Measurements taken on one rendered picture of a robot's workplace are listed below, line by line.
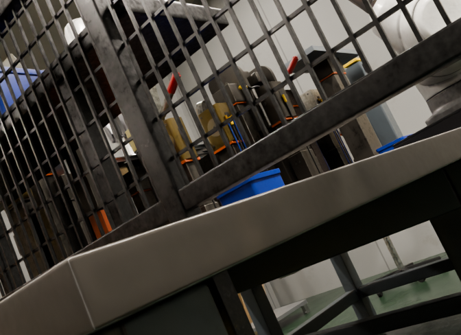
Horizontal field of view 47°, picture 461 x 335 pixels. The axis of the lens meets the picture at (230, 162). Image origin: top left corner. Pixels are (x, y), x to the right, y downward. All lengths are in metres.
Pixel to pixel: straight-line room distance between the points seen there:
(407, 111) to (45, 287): 4.44
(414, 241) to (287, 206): 4.46
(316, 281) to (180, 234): 5.14
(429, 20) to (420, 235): 3.84
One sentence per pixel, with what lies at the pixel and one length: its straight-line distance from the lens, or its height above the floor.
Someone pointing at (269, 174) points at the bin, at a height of 0.78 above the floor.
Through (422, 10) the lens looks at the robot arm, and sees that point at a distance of 1.08.
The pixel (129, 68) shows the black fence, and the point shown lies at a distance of 0.68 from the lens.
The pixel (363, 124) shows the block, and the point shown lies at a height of 0.89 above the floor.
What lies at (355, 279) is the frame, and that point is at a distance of 3.16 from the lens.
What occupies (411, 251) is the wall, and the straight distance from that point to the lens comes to 4.90.
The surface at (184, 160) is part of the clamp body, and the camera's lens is 1.35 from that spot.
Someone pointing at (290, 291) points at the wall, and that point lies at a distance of 5.68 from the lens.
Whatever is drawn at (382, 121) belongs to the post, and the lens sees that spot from 2.09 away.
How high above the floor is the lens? 0.67
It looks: 9 degrees up
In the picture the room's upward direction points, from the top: 24 degrees counter-clockwise
